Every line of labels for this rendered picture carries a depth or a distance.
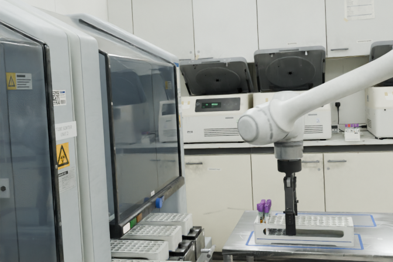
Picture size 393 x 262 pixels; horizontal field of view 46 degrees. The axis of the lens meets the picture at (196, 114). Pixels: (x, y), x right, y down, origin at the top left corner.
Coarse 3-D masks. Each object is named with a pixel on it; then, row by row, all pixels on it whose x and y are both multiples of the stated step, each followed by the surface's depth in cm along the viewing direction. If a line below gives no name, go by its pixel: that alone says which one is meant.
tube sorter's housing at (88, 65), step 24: (96, 24) 173; (72, 48) 98; (96, 48) 107; (144, 48) 170; (72, 72) 98; (96, 72) 106; (96, 96) 106; (96, 120) 105; (96, 144) 105; (96, 168) 104; (96, 192) 104; (96, 216) 103; (96, 240) 103
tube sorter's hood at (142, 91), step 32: (96, 32) 153; (128, 64) 122; (160, 64) 150; (128, 96) 121; (160, 96) 148; (128, 128) 120; (160, 128) 147; (128, 160) 120; (160, 160) 146; (128, 192) 119; (160, 192) 143
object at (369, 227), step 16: (240, 224) 166; (368, 224) 158; (384, 224) 157; (240, 240) 148; (368, 240) 142; (384, 240) 141; (224, 256) 142; (272, 256) 138; (288, 256) 136; (304, 256) 135; (320, 256) 134; (336, 256) 133; (352, 256) 132; (368, 256) 131; (384, 256) 130
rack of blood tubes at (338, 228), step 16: (256, 224) 144; (272, 224) 143; (304, 224) 141; (320, 224) 141; (336, 224) 140; (352, 224) 139; (256, 240) 145; (272, 240) 144; (288, 240) 142; (320, 240) 140; (336, 240) 138; (352, 240) 137
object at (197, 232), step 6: (192, 228) 162; (198, 228) 165; (192, 234) 158; (198, 234) 162; (204, 234) 168; (192, 240) 155; (198, 240) 159; (204, 240) 168; (198, 246) 158; (204, 246) 167; (198, 252) 158; (204, 252) 161; (210, 252) 158
